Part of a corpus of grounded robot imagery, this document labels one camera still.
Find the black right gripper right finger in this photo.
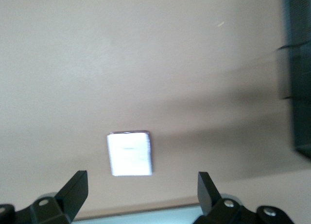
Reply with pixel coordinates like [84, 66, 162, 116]
[193, 171, 259, 224]

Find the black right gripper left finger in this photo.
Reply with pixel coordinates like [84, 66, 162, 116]
[15, 170, 88, 224]

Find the black wire mesh tiered tray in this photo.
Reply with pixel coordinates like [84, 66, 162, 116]
[276, 0, 311, 159]

